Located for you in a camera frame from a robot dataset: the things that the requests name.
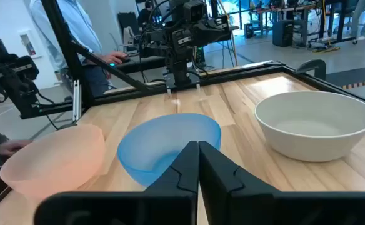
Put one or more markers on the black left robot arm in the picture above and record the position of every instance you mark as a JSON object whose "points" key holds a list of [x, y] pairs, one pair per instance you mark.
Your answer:
{"points": [[181, 72]]}

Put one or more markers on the black computer tower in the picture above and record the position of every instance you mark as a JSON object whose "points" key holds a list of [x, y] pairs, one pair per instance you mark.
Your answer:
{"points": [[282, 32]]}

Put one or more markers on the seated person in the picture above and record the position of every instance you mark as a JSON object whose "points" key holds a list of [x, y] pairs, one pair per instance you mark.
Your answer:
{"points": [[145, 15]]}

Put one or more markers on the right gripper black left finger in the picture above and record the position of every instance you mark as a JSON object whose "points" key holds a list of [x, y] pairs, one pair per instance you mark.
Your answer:
{"points": [[170, 206]]}

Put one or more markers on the black desk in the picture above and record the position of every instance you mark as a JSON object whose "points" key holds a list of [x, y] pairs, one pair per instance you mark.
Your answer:
{"points": [[145, 64]]}

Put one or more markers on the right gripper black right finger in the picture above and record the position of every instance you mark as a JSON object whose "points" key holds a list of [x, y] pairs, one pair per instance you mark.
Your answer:
{"points": [[232, 206]]}

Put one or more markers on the black workbench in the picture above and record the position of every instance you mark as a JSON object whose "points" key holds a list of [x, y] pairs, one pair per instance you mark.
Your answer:
{"points": [[342, 22]]}

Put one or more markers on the black background robot arm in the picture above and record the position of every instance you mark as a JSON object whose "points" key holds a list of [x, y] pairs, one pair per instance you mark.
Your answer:
{"points": [[10, 75]]}

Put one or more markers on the black aluminium table frame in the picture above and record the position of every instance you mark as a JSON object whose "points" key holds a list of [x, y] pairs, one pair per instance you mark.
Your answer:
{"points": [[123, 95]]}

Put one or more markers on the person's hand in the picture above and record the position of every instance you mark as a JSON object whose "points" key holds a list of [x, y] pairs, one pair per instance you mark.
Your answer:
{"points": [[12, 147]]}

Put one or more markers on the translucent blue plastic bowl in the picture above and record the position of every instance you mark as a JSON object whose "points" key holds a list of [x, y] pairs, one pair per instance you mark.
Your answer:
{"points": [[157, 140]]}

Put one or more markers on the pink round plate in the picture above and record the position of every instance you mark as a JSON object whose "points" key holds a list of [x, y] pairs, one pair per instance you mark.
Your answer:
{"points": [[54, 162]]}

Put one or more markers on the white ceramic bowl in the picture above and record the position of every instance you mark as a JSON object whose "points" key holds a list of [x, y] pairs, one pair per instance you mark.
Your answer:
{"points": [[310, 147]]}

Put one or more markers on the black table clamp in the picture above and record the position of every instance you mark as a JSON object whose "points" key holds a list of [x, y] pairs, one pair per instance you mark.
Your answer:
{"points": [[313, 66]]}

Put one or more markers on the silver metal bracket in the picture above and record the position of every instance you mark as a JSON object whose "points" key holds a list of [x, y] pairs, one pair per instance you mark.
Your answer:
{"points": [[77, 103]]}

